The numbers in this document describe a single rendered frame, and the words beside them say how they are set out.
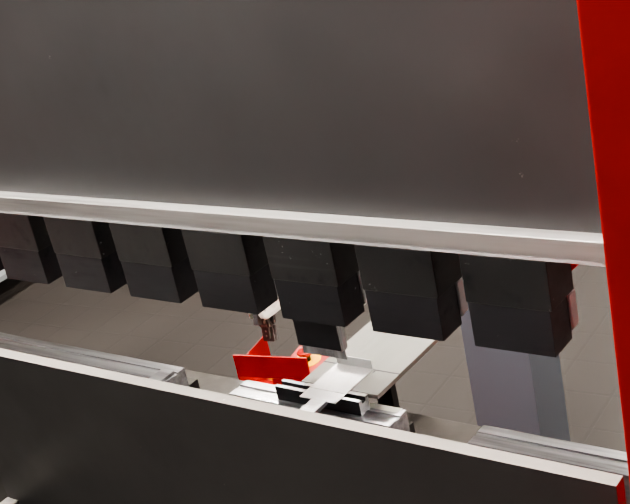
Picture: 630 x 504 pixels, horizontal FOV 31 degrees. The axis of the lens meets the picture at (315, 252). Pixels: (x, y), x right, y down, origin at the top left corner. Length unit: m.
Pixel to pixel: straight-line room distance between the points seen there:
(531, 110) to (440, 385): 2.75
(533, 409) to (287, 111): 1.52
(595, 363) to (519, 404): 1.18
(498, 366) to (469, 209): 1.44
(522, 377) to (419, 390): 1.22
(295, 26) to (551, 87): 0.38
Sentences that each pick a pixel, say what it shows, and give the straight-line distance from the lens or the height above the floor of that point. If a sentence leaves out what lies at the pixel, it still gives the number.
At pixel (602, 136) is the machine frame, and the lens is 0.93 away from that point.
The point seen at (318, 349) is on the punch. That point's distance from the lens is 2.10.
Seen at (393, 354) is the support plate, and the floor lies 1.00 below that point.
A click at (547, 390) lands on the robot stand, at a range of 2.98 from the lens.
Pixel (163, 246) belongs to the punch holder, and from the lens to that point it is 2.18.
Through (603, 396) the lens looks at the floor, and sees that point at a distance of 3.90.
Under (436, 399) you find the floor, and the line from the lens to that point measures 4.00.
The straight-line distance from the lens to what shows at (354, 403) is 2.10.
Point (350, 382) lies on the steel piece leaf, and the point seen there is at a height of 1.00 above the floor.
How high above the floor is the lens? 2.05
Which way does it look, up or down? 22 degrees down
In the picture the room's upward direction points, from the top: 12 degrees counter-clockwise
